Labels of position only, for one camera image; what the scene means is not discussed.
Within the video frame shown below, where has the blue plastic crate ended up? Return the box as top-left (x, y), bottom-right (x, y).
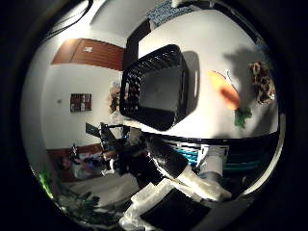
top-left (172, 143), bottom-right (201, 167)

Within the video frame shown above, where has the black plastic lattice basket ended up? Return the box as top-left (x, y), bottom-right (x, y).
top-left (118, 43), bottom-right (200, 132)

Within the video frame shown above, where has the dark monitor screen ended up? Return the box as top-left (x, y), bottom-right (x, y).
top-left (85, 121), bottom-right (104, 139)

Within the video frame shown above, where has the orange carrot plush toy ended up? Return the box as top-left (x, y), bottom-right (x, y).
top-left (206, 69), bottom-right (253, 129)

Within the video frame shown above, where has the green leafy plant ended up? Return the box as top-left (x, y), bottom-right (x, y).
top-left (38, 169), bottom-right (123, 229)

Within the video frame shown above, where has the dark flat panel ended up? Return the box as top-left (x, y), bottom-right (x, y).
top-left (121, 18), bottom-right (152, 70)

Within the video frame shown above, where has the brown wooden door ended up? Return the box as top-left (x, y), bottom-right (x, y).
top-left (51, 38), bottom-right (125, 71)

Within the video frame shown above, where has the blue patterned cloth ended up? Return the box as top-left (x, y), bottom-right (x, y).
top-left (145, 1), bottom-right (193, 28)

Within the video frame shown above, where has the brown wall shelf decoration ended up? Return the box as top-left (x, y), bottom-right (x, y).
top-left (108, 81), bottom-right (122, 115)

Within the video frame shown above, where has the dark framed wall picture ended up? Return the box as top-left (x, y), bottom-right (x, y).
top-left (69, 92), bottom-right (92, 114)

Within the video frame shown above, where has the black cable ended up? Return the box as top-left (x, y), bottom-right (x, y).
top-left (41, 0), bottom-right (94, 42)

